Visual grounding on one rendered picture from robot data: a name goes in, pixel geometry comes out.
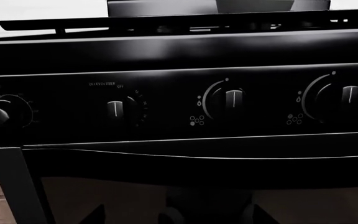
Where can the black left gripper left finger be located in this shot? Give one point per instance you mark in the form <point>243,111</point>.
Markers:
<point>97,216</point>

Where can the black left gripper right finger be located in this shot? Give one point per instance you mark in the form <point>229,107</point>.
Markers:
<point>256,216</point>

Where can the black burner knob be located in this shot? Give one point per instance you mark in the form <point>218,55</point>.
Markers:
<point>348,94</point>
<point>233,99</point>

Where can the black kitchen stove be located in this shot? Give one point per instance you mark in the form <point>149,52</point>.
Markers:
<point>172,53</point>

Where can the black oven door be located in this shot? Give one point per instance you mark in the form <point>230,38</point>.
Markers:
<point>197,186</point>

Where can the black oven timer knob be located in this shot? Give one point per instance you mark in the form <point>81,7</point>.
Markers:
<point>117,110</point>

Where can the black oven temperature knob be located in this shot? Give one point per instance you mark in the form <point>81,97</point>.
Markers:
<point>3,112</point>

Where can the black cast iron grate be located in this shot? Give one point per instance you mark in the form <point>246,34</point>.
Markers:
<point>73,24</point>

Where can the dark grey cooking pot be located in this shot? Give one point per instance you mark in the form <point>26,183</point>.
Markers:
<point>166,9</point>

